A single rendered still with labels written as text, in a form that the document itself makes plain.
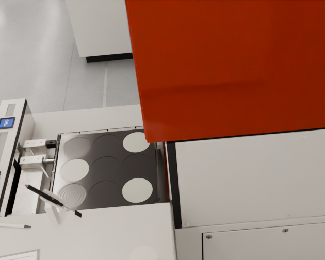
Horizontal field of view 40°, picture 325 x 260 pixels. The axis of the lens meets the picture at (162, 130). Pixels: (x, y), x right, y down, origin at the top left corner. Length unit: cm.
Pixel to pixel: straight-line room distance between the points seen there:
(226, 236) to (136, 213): 35
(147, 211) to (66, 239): 24
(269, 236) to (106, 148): 64
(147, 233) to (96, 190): 29
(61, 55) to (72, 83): 39
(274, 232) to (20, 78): 254
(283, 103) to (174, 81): 27
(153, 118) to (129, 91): 215
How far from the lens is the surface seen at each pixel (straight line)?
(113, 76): 338
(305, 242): 164
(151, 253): 114
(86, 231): 132
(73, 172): 155
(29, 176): 162
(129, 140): 160
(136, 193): 145
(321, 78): 108
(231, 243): 157
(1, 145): 165
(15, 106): 179
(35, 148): 168
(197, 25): 92
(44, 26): 416
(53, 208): 131
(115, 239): 129
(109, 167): 153
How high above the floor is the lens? 205
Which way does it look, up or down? 45 degrees down
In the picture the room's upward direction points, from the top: 6 degrees counter-clockwise
